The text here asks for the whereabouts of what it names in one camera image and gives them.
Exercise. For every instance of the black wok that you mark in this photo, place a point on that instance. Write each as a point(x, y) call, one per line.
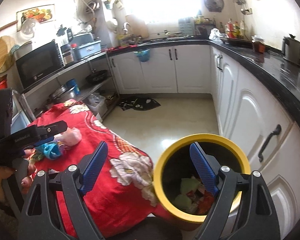
point(96, 77)

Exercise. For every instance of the kitchen window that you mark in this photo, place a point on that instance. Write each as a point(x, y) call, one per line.
point(160, 0)

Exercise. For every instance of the steel shelf rack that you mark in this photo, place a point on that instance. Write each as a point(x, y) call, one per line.
point(72, 66)

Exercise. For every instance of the red plastic bag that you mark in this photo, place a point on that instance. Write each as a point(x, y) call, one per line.
point(205, 204)

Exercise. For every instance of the black stove tray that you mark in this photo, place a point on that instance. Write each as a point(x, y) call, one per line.
point(236, 41)

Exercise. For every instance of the black stone countertop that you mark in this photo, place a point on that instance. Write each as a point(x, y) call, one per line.
point(277, 75)

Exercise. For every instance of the black blender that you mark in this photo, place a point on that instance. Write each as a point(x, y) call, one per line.
point(65, 42)

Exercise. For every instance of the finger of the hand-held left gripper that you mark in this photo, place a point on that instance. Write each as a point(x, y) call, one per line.
point(50, 130)
point(3, 110)

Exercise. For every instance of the red label sauce bottle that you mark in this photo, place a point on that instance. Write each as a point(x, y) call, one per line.
point(230, 30)

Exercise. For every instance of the brown jar white lid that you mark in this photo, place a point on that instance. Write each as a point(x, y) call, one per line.
point(258, 45)

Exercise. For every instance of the blue grey dish box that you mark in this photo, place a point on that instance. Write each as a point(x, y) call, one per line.
point(86, 47)

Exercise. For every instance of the round dark wall fan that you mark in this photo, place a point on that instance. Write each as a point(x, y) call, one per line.
point(214, 3)

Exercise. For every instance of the white pot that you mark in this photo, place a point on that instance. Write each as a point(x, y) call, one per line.
point(23, 50)

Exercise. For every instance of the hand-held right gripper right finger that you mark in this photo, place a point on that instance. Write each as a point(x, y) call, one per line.
point(203, 170)

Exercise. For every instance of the red floral blanket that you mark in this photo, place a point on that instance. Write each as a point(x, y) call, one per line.
point(110, 200)

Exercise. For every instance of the white plastic bag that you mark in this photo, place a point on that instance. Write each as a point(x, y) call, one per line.
point(217, 34)

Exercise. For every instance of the wall socket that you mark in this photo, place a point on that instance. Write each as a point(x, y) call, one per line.
point(249, 11)

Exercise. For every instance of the hanging steel bowl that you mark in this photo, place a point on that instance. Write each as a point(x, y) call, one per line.
point(92, 7)

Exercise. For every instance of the grey kettle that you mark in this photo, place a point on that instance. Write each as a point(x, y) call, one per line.
point(291, 50)

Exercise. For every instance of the clear plastic storage box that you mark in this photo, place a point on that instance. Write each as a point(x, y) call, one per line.
point(97, 105)

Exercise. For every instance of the yellow packet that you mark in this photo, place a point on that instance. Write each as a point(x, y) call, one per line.
point(124, 40)

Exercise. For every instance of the round wooden board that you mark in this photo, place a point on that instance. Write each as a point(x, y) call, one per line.
point(0, 56)

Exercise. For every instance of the blue pot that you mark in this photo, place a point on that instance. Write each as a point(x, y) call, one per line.
point(72, 86)

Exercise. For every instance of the teal plastic basket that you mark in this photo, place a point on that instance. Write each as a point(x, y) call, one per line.
point(15, 49)

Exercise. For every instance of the teal knife block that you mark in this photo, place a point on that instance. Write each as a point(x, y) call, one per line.
point(186, 27)

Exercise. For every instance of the wooden rolling pin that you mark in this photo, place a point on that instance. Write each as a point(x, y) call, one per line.
point(2, 28)

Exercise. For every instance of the yellow oil bottle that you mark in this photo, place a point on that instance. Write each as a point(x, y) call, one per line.
point(236, 31)

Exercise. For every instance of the white kitchen cabinets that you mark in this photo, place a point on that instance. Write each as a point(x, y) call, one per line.
point(240, 100)

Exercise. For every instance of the light green foam net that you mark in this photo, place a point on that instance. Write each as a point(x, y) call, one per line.
point(182, 201)
point(190, 185)

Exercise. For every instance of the steel faucet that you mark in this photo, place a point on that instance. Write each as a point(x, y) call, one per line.
point(126, 27)

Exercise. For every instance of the pale cutting board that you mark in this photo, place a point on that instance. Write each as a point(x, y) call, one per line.
point(137, 26)

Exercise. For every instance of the white hanging scoop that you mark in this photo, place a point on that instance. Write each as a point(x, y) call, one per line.
point(112, 25)

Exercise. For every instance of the steel pot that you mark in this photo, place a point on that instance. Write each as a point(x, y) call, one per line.
point(61, 95)

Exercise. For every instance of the dark floor mat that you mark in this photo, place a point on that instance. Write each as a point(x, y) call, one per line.
point(140, 104)

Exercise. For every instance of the fruit wall picture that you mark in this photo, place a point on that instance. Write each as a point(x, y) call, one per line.
point(36, 14)

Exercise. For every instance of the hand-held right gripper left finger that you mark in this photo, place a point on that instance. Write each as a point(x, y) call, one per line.
point(95, 165)

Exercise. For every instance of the blue hanging bin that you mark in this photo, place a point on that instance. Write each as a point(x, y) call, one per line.
point(142, 56)

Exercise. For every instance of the hanging kitchen utensils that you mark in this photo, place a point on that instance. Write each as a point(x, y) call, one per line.
point(240, 0)

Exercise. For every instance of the teal cloth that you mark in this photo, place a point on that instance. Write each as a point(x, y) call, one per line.
point(51, 151)

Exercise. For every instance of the pale condiment bottle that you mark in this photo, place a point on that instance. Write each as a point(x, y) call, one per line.
point(242, 30)

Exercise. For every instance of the black microwave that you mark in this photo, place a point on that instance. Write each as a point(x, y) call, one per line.
point(37, 65)

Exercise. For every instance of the yellow rim trash bin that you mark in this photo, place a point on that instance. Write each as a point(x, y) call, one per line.
point(158, 180)

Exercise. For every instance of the white round lid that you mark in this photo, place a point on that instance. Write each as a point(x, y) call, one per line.
point(28, 29)

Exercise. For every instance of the light blue wall holder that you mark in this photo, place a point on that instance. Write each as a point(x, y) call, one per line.
point(112, 3)

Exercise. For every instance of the person's left hand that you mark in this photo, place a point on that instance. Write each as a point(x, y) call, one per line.
point(27, 183)

